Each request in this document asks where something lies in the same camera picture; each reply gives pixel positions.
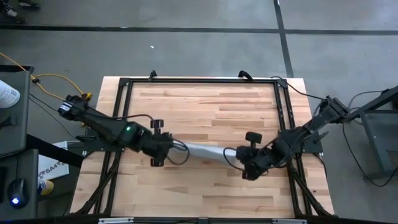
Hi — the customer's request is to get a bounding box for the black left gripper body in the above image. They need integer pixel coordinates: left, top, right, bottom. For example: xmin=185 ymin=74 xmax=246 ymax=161
xmin=146 ymin=119 xmax=175 ymax=167

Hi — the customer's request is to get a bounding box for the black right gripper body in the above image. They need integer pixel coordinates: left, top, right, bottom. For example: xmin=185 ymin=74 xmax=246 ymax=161
xmin=242 ymin=131 xmax=274 ymax=181

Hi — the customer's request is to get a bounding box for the grey waffle microfiber towel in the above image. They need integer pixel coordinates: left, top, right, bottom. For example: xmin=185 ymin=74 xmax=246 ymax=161
xmin=172 ymin=139 xmax=242 ymax=166

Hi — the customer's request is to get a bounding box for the silver aluminium extrusion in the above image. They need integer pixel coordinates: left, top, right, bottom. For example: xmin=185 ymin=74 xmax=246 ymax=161
xmin=272 ymin=218 xmax=307 ymax=224
xmin=98 ymin=217 xmax=134 ymax=224

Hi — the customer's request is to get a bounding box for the black diagonal bar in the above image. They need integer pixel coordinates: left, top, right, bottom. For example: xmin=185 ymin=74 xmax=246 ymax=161
xmin=25 ymin=133 xmax=85 ymax=169

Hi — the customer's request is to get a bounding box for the white cardboard box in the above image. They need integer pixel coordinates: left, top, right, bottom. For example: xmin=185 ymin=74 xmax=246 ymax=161
xmin=37 ymin=141 xmax=70 ymax=181

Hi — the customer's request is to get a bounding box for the person's yellow blue shoe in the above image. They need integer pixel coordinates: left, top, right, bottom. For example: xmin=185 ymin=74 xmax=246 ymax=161
xmin=37 ymin=179 xmax=54 ymax=196

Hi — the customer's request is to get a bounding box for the grey metal stand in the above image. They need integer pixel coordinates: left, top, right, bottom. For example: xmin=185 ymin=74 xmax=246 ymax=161
xmin=343 ymin=85 xmax=398 ymax=181

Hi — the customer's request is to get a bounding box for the dark grey desk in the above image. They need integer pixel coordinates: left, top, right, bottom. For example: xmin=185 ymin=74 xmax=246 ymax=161
xmin=0 ymin=148 xmax=40 ymax=220

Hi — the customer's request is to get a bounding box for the black computer mouse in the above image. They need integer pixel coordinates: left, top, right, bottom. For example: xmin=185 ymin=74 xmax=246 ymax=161
xmin=7 ymin=177 xmax=29 ymax=209

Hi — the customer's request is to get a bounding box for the white printed container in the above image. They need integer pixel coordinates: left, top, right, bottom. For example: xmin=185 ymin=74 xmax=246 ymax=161
xmin=0 ymin=80 xmax=21 ymax=109

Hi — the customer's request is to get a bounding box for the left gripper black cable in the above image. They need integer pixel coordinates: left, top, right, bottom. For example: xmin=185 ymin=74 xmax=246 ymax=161
xmin=114 ymin=113 xmax=190 ymax=166

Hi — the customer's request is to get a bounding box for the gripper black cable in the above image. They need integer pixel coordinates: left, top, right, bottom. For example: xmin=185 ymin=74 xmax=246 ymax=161
xmin=223 ymin=146 xmax=246 ymax=172
xmin=114 ymin=113 xmax=190 ymax=166

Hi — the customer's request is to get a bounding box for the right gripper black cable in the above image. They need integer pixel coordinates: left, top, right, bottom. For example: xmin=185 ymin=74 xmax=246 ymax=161
xmin=223 ymin=146 xmax=246 ymax=172

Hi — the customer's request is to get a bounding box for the black metal table frame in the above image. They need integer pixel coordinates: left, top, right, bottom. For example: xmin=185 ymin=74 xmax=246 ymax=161
xmin=70 ymin=76 xmax=335 ymax=218

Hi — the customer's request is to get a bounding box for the right arm black supply cable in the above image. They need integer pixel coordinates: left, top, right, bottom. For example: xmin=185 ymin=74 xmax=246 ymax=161
xmin=270 ymin=75 xmax=327 ymax=101

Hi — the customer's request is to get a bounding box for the long black floor cable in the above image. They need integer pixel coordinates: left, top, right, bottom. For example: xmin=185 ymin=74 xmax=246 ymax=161
xmin=341 ymin=90 xmax=398 ymax=187

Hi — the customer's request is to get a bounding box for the thin black floor cable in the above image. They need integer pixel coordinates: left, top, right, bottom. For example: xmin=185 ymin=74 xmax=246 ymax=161
xmin=29 ymin=93 xmax=78 ymax=139

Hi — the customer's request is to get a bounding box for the yellow extension cable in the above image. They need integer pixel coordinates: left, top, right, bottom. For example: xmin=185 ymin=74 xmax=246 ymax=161
xmin=0 ymin=52 xmax=93 ymax=102

